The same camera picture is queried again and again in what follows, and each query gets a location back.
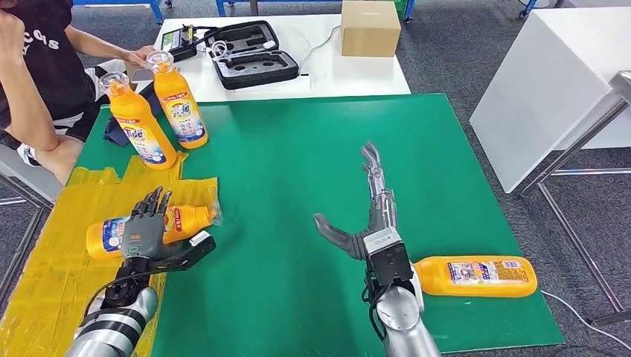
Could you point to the person's right hand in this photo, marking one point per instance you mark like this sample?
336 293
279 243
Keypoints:
11 32

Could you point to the person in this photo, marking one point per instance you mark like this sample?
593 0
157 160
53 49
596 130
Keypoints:
44 69

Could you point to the grey seat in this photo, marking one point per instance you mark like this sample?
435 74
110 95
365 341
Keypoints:
19 175

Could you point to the cardboard box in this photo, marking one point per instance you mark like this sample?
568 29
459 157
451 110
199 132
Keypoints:
370 32

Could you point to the grey metal frame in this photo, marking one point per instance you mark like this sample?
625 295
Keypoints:
24 246

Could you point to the black foam-lined case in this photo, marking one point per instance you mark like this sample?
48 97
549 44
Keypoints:
256 68

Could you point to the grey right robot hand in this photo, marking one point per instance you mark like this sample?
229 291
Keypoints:
384 212

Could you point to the steel stand frame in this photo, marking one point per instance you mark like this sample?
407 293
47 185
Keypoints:
581 143

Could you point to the orange detergent bottle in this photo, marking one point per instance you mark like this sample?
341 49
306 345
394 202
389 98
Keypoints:
473 288
140 128
192 222
180 111

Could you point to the yellow tape patch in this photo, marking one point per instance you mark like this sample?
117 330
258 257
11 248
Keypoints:
39 295

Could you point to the smartphone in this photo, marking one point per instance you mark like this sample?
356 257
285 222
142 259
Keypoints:
142 75

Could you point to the white table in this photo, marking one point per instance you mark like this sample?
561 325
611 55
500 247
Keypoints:
345 79

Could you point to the blue metal cart frame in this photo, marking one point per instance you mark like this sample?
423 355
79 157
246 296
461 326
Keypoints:
155 10
222 6
527 7

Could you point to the white cabinet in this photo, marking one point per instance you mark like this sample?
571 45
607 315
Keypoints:
542 88

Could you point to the black device with green screen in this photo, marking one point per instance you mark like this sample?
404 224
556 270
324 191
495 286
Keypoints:
182 43

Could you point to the person's left hand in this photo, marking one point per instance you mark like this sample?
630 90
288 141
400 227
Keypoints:
140 55

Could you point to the person's left forearm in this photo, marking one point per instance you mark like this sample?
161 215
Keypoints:
96 45

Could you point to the green table mat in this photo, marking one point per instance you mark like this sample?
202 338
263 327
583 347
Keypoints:
296 148

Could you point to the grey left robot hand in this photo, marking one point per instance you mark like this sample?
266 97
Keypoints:
143 231

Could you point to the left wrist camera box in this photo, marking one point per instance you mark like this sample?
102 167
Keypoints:
192 249

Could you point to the person's right forearm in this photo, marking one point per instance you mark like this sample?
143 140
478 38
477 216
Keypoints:
24 98

